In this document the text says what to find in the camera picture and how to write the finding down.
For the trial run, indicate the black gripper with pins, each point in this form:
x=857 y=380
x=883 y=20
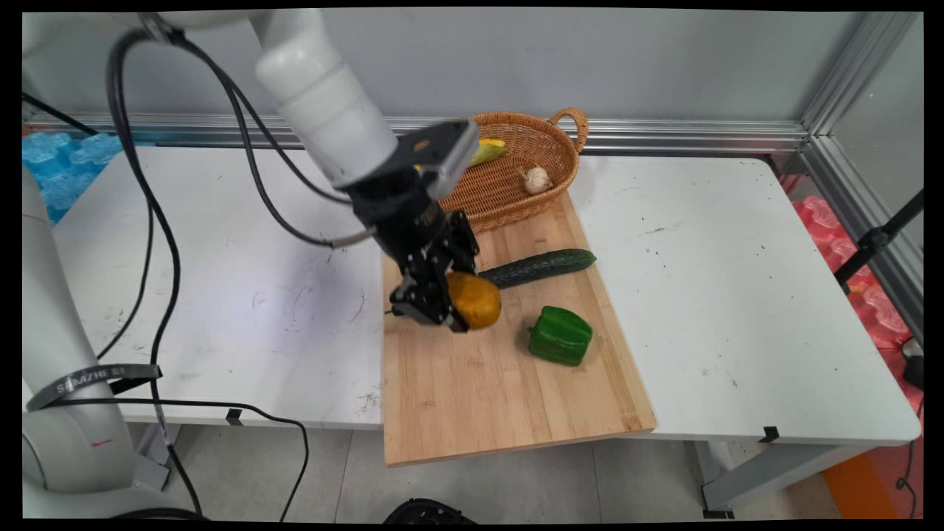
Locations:
x=402 y=221

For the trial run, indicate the orange-yellow round fruit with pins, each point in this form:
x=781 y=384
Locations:
x=476 y=301

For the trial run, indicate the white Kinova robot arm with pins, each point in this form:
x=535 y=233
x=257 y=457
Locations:
x=324 y=103

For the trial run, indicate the dark green cucumber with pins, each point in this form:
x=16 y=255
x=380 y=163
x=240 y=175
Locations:
x=542 y=268

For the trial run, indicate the wooden cutting board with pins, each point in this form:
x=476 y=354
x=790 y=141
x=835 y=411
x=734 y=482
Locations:
x=487 y=383

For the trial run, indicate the woven wicker basket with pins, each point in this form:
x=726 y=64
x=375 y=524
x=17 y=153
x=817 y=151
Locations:
x=516 y=173

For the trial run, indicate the white garlic bulb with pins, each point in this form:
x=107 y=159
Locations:
x=536 y=180

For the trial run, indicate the yellow corn cob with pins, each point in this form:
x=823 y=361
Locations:
x=488 y=150

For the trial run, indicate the green bell pepper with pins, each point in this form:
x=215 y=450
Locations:
x=560 y=336

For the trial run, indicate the black round floor object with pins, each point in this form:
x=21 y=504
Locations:
x=428 y=512

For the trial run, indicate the black table edge clip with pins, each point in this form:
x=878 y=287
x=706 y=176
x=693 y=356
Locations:
x=234 y=417
x=769 y=434

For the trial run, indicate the grey table leg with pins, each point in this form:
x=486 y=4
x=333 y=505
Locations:
x=774 y=476
x=155 y=453

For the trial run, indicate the blue foam mat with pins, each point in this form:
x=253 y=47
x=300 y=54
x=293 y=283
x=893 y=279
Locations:
x=63 y=166

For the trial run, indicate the red foam mat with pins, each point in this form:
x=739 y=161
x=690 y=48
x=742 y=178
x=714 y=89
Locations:
x=859 y=287

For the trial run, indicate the black tripod stand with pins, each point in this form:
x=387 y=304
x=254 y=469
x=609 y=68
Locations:
x=874 y=240

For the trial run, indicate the black device on floor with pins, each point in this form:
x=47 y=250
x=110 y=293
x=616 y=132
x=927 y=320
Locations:
x=914 y=365

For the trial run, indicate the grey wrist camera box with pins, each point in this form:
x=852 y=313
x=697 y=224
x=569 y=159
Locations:
x=439 y=158

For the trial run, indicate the horizontal aluminium frame rail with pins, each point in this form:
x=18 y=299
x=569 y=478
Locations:
x=664 y=135

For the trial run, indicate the slanted aluminium frame rail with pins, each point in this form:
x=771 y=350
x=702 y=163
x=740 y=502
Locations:
x=855 y=177

